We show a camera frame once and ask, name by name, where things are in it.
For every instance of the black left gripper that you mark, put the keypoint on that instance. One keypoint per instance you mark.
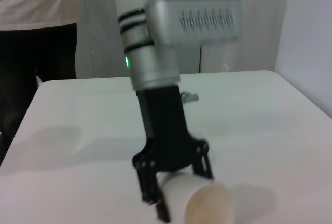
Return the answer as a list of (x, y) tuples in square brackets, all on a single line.
[(166, 130)]

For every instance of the white paper cup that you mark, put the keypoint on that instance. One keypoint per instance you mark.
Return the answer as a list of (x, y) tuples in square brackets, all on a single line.
[(181, 195)]

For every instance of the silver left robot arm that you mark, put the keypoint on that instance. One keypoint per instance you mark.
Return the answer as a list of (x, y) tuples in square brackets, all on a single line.
[(153, 68)]

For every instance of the silver vented wrist box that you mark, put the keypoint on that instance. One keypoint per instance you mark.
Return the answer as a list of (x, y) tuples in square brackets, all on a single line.
[(197, 19)]

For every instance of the person in white shirt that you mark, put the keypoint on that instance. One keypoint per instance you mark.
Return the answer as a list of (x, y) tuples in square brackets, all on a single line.
[(39, 1)]

